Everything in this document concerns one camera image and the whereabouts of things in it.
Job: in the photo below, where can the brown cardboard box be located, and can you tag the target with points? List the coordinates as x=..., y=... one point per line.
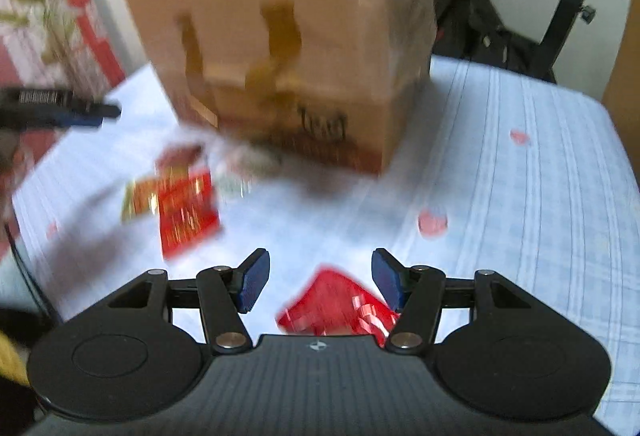
x=300, y=41

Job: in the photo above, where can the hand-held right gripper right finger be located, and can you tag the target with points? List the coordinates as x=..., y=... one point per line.
x=387, y=276

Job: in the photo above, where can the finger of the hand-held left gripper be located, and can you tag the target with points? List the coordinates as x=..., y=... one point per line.
x=92, y=112

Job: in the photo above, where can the checkered tablecloth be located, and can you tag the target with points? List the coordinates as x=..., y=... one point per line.
x=500, y=191

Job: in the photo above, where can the shiny red snack packet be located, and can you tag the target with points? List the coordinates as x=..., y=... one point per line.
x=330, y=311

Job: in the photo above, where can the black exercise bike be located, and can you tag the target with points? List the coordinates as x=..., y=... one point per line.
x=500, y=16

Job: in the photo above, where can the red snack packet gold print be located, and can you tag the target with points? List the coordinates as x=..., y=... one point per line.
x=187, y=211

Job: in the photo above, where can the white green snack packet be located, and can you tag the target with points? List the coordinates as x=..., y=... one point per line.
x=240, y=173

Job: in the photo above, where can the yellow cloth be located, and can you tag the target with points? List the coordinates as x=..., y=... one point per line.
x=11, y=358

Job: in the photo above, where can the wooden door panel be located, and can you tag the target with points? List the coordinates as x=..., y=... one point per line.
x=625, y=91

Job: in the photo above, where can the yellow snack packet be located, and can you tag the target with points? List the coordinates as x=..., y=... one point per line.
x=139, y=198

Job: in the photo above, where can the red floral curtain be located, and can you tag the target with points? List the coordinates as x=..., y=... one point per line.
x=45, y=16

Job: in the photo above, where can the dark red snack packet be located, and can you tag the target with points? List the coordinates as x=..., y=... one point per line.
x=177, y=158

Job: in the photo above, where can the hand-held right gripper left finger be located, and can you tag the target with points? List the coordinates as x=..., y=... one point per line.
x=252, y=281

